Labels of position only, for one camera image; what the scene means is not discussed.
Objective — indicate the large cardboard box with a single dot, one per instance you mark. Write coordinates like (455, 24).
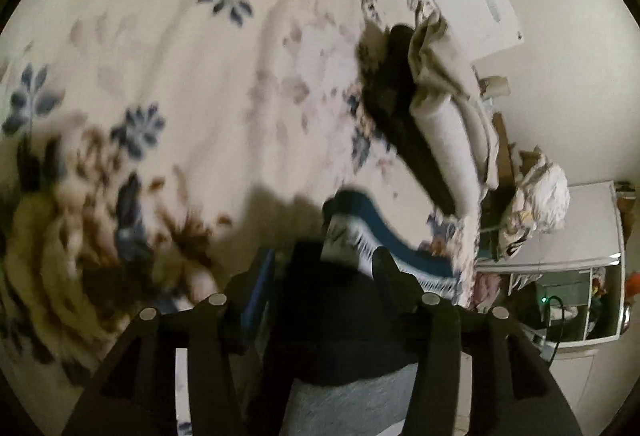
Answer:
(505, 150)

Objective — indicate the folded white cloth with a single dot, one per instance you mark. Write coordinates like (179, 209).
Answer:
(450, 140)

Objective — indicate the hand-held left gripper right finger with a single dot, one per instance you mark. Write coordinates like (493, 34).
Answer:
(392, 278)

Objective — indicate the floral bed sheet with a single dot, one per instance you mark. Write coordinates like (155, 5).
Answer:
(175, 65)

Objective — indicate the pile of white clothes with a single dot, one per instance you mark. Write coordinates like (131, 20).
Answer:
(542, 201)

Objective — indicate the white wardrobe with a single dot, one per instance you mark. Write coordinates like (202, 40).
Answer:
(580, 236)

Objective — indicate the striped knit sweater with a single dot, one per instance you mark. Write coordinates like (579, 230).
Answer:
(340, 326)

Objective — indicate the folded grey cloth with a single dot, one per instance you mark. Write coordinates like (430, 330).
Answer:
(435, 60)

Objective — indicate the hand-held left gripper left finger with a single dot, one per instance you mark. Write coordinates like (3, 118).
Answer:
(260, 286)

